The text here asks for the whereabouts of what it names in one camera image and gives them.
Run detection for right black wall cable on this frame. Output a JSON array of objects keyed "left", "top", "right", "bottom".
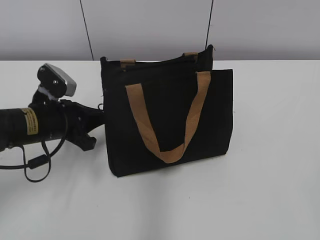
[{"left": 206, "top": 0, "right": 215, "bottom": 53}]

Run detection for black wall cable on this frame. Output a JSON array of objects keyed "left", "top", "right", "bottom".
[
  {"left": 206, "top": 0, "right": 215, "bottom": 53},
  {"left": 79, "top": 0, "right": 95, "bottom": 62}
]

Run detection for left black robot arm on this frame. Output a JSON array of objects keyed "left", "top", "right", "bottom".
[{"left": 0, "top": 99, "right": 104, "bottom": 151}]

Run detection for black tote bag tan handles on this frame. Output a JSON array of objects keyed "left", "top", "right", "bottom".
[{"left": 100, "top": 45, "right": 233, "bottom": 177}]

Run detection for left black wall cable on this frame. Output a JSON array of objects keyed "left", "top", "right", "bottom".
[{"left": 79, "top": 0, "right": 95, "bottom": 62}]

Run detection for left black camera cable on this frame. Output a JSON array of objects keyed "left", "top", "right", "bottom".
[{"left": 0, "top": 109, "right": 69, "bottom": 183}]

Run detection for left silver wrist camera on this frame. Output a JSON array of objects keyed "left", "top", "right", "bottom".
[{"left": 37, "top": 63, "right": 77, "bottom": 100}]

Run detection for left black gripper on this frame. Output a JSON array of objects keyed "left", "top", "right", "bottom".
[{"left": 27, "top": 100, "right": 104, "bottom": 152}]

